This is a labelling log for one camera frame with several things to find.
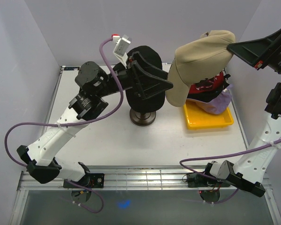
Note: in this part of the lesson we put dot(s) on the red baseball cap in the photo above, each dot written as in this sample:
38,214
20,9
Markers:
209,89

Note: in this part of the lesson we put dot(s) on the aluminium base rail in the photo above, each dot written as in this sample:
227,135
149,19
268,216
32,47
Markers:
122,178

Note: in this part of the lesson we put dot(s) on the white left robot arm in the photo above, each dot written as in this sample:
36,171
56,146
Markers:
94,84

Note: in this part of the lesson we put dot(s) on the yellow plastic tray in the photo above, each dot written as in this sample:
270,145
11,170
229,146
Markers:
197,118

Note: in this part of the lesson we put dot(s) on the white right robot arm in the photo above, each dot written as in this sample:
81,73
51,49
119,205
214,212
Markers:
247,173

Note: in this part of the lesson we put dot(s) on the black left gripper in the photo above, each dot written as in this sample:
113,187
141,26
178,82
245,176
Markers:
146,79

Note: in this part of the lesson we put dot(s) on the beige baseball cap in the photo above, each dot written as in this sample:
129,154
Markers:
196,61

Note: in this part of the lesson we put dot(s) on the lavender baseball cap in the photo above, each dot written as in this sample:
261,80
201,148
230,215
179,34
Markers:
216,103

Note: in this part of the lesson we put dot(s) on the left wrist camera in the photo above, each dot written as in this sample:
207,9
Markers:
121,45

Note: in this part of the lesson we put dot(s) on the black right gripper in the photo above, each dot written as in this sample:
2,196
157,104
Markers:
260,52

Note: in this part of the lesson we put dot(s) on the beige mannequin head stand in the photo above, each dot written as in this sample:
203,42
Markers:
142,119

